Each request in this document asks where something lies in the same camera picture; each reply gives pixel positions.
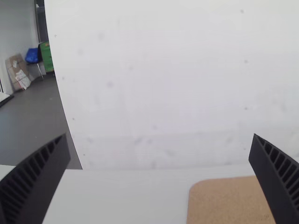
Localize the cork mat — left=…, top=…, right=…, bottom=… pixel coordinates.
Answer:
left=186, top=175, right=280, bottom=224

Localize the blue chair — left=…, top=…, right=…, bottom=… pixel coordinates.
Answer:
left=25, top=47, right=44, bottom=81

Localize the green carton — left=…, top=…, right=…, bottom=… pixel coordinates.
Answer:
left=38, top=41, right=55, bottom=73

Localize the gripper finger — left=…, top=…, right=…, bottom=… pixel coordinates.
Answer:
left=0, top=133, right=71, bottom=224
left=248, top=133, right=299, bottom=224

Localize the brown cardboard carton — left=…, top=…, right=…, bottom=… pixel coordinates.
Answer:
left=5, top=53, right=32, bottom=92

